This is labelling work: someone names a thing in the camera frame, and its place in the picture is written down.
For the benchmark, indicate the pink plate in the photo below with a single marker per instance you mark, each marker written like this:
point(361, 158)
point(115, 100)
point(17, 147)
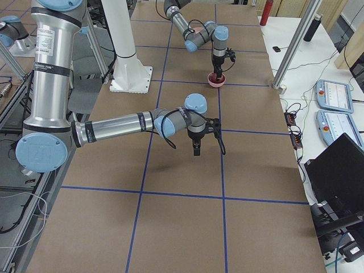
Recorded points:
point(198, 29)

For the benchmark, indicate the aluminium frame post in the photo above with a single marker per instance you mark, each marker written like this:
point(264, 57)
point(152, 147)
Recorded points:
point(297, 38)

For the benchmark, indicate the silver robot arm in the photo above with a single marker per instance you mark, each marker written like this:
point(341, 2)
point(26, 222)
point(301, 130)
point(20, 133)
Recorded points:
point(48, 135)
point(194, 39)

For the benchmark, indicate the small black pad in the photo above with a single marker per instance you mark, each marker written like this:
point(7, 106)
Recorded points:
point(276, 49)

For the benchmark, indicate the blue teach pendant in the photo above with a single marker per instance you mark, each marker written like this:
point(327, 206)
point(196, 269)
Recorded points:
point(334, 96)
point(332, 124)

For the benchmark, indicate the pink bowl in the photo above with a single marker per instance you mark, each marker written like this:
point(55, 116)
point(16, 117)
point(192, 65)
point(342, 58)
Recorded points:
point(214, 81)

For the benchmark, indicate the blue teach pendant near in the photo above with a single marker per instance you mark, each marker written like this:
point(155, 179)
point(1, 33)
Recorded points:
point(332, 124)

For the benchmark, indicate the black bottle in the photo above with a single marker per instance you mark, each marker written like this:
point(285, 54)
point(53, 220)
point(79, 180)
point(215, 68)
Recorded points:
point(313, 27)

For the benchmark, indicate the black laptop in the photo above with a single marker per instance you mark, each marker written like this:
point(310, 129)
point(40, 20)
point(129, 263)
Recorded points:
point(336, 175)

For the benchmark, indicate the red apple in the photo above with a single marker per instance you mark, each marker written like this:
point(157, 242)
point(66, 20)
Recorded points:
point(218, 79)

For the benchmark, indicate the red bottle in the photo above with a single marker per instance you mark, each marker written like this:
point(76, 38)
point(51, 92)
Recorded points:
point(266, 12)

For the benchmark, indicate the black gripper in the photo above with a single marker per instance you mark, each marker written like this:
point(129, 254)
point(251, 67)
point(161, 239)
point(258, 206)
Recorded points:
point(217, 61)
point(195, 137)

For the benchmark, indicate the black orange power strip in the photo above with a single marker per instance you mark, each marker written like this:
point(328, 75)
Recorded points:
point(295, 132)

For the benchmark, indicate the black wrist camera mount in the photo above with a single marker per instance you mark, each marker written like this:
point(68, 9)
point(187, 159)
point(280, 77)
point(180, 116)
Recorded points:
point(213, 125)
point(230, 54)

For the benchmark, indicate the white camera mast base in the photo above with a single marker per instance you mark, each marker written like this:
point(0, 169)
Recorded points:
point(129, 75)

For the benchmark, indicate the blue teach pendant far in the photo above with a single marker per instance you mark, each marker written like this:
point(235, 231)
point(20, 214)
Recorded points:
point(334, 96)

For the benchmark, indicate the black monitor stand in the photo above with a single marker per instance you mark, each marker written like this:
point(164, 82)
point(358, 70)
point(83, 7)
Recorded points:
point(343, 233)

